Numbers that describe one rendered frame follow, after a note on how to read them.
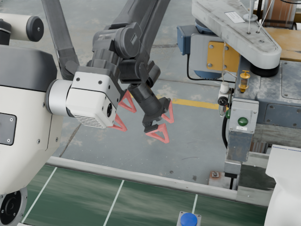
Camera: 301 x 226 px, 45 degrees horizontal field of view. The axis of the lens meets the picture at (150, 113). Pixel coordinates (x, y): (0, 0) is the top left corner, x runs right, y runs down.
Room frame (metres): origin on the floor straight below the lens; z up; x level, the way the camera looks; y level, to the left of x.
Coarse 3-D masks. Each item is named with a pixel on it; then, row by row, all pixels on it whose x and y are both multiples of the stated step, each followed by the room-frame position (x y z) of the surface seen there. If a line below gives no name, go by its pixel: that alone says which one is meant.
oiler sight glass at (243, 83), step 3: (240, 78) 0.88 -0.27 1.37; (243, 78) 0.87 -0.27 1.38; (240, 81) 0.88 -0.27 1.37; (243, 81) 0.87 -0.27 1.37; (246, 81) 0.87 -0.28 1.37; (240, 84) 0.88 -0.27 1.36; (243, 84) 0.87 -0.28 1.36; (246, 84) 0.87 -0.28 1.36; (243, 87) 0.87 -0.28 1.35; (246, 87) 0.87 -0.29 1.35
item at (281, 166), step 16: (272, 144) 0.97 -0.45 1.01; (272, 160) 0.96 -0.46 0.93; (288, 160) 0.94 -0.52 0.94; (272, 176) 0.95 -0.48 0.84; (288, 176) 0.94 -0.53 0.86; (288, 192) 0.89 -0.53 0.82; (272, 208) 0.91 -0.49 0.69; (288, 208) 0.86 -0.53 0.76; (272, 224) 0.88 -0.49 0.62; (288, 224) 0.85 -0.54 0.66
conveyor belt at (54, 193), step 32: (32, 192) 1.31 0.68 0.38; (64, 192) 1.30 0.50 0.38; (96, 192) 1.29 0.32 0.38; (128, 192) 1.27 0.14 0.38; (160, 192) 1.26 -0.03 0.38; (32, 224) 1.10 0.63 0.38; (64, 224) 1.09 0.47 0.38; (96, 224) 1.08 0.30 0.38; (128, 224) 1.07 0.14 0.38; (160, 224) 1.06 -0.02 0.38; (224, 224) 1.05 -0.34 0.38; (256, 224) 1.04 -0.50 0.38
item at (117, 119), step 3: (117, 117) 0.86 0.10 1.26; (114, 120) 0.86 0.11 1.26; (117, 120) 0.86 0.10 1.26; (120, 120) 0.87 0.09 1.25; (120, 123) 0.86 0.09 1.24; (123, 123) 0.87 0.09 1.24; (108, 126) 0.87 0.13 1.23; (111, 126) 0.87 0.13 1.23; (114, 126) 0.87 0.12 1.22; (117, 126) 0.87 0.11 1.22; (123, 126) 0.86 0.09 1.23; (117, 129) 0.87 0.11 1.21; (120, 129) 0.87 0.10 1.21; (123, 129) 0.87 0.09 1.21; (126, 129) 0.86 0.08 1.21
